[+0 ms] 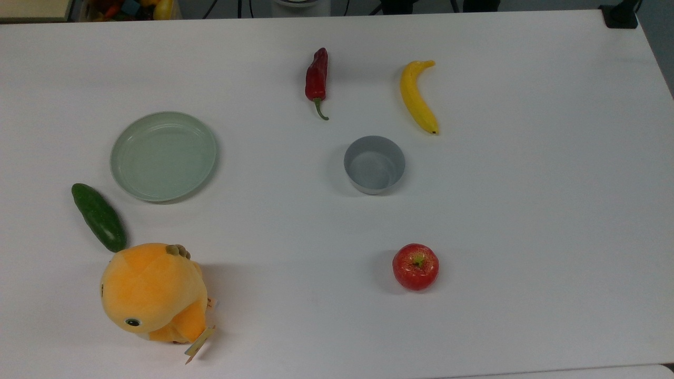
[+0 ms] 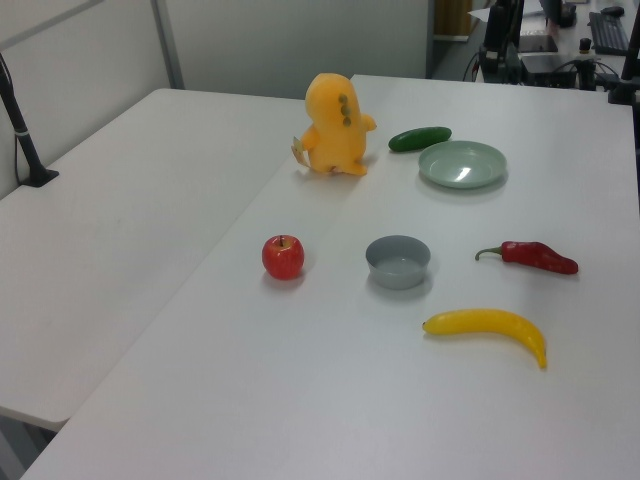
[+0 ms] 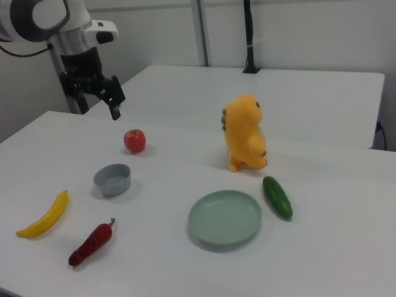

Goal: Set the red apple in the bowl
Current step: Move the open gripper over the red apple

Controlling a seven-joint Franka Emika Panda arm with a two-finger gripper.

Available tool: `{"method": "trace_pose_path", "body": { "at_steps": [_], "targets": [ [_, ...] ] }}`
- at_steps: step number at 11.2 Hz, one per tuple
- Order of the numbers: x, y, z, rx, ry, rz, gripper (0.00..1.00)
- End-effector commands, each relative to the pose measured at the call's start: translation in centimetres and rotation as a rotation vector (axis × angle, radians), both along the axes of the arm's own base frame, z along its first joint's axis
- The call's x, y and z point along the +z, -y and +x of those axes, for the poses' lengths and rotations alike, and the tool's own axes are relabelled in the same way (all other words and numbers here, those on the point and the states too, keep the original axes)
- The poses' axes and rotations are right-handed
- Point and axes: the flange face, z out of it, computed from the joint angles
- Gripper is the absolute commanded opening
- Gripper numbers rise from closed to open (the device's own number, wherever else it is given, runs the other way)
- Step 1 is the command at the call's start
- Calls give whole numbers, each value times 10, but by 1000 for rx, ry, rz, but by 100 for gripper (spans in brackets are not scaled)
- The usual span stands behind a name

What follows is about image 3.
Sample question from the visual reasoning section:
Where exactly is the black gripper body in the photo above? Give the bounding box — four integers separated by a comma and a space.
59, 46, 105, 95

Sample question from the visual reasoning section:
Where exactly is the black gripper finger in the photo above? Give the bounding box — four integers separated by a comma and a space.
100, 75, 126, 121
59, 71, 91, 115

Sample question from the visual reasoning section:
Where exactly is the red apple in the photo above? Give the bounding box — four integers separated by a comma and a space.
123, 129, 147, 154

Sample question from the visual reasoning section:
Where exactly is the grey bowl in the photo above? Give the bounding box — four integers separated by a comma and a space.
93, 163, 132, 197

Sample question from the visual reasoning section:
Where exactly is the yellow banana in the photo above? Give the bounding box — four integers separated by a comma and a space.
15, 190, 69, 239

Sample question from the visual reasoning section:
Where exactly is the white adjoining table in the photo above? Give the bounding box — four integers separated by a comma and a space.
80, 64, 386, 150

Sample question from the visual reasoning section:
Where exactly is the yellow plush dinosaur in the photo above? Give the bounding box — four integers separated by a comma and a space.
220, 93, 269, 173

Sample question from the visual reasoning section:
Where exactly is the red chili pepper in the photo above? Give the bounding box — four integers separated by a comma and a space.
68, 217, 117, 267

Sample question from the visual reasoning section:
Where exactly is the pale green plate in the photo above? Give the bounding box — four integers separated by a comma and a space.
188, 189, 263, 247

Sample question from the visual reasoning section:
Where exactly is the green cucumber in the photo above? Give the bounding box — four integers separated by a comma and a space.
262, 176, 293, 220

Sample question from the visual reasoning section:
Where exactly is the aluminium partition post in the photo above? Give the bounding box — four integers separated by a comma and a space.
50, 46, 91, 115
194, 0, 212, 67

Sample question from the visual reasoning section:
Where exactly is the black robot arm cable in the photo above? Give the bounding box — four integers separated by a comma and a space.
0, 42, 54, 58

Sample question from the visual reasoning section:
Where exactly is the black camera pole with clamp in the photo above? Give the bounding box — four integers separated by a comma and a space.
242, 0, 261, 74

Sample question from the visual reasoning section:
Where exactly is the black cable behind table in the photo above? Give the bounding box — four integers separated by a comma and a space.
375, 119, 388, 152

